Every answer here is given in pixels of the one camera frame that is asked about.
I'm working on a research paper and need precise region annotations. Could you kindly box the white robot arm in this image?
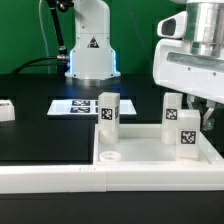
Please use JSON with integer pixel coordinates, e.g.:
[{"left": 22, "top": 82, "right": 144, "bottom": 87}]
[{"left": 65, "top": 0, "right": 224, "bottom": 105}]

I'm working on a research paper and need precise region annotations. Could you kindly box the grey cable behind pole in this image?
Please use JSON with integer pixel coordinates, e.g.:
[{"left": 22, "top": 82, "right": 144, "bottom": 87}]
[{"left": 38, "top": 0, "right": 51, "bottom": 75}]

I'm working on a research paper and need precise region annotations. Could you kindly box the black cable on table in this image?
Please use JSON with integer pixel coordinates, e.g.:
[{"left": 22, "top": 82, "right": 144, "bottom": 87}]
[{"left": 11, "top": 57, "right": 68, "bottom": 75}]

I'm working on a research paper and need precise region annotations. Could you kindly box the white marker sheet with tags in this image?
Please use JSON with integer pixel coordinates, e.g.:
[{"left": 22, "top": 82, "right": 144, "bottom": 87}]
[{"left": 47, "top": 99, "right": 136, "bottom": 116}]

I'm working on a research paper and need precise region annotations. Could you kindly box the white square tabletop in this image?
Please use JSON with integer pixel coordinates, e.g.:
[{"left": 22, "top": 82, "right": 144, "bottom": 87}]
[{"left": 93, "top": 124, "right": 209, "bottom": 165}]

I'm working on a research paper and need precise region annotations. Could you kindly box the white L-shaped obstacle fence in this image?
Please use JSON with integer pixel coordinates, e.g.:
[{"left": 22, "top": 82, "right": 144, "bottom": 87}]
[{"left": 0, "top": 136, "right": 224, "bottom": 194}]

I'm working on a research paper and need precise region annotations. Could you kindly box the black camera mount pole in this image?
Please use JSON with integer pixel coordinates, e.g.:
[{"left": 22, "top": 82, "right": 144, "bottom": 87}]
[{"left": 45, "top": 0, "right": 74, "bottom": 61}]

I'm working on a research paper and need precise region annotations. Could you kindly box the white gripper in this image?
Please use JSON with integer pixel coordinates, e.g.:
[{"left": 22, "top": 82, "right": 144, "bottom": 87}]
[{"left": 153, "top": 11, "right": 224, "bottom": 131}]

